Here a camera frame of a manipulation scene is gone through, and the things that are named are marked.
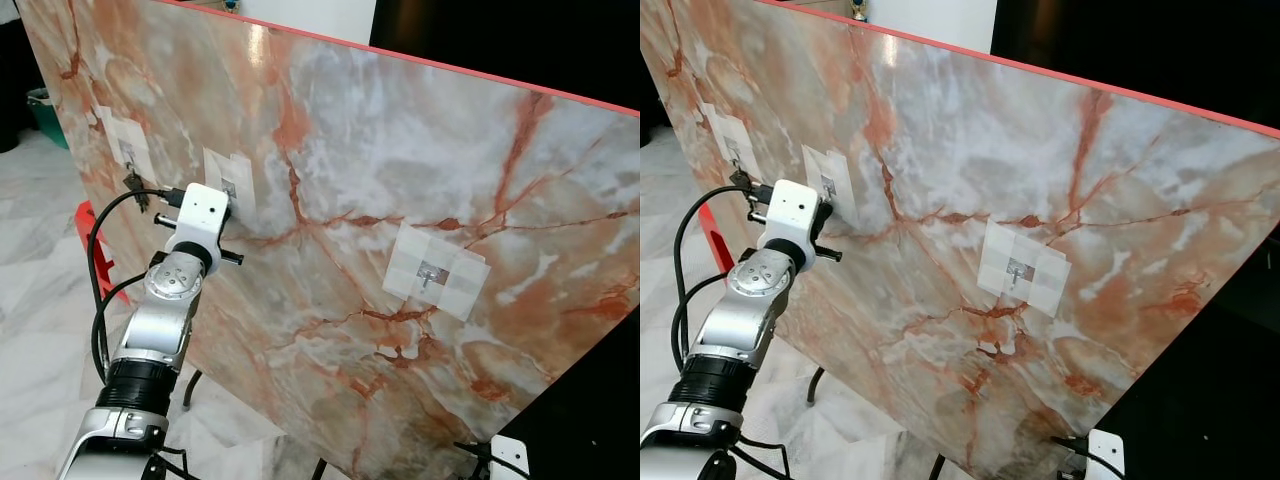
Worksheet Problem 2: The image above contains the white tape patch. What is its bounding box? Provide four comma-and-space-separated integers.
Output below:
93, 103, 158, 188
802, 144, 857, 229
203, 147, 257, 238
977, 219, 1074, 317
697, 100, 763, 183
382, 222, 492, 324

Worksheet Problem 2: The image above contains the red plastic stool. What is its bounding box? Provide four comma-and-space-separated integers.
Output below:
74, 199, 132, 307
696, 202, 738, 273

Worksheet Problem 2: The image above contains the marble board with red edge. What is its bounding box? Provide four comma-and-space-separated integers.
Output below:
15, 0, 641, 480
640, 0, 1280, 480

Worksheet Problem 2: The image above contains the green bin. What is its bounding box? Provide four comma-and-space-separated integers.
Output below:
26, 87, 71, 151

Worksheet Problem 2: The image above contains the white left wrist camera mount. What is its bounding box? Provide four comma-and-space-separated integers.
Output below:
164, 183, 234, 267
761, 180, 824, 264

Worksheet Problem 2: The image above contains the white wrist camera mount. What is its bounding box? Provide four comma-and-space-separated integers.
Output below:
164, 183, 234, 267
1087, 428, 1127, 480
489, 434, 530, 480
761, 180, 824, 264

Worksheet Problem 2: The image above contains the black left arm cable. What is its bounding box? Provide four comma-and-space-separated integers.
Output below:
87, 187, 188, 386
671, 184, 773, 379

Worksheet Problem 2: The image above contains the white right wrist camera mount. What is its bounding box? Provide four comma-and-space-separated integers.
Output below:
1087, 428, 1127, 480
489, 434, 530, 480

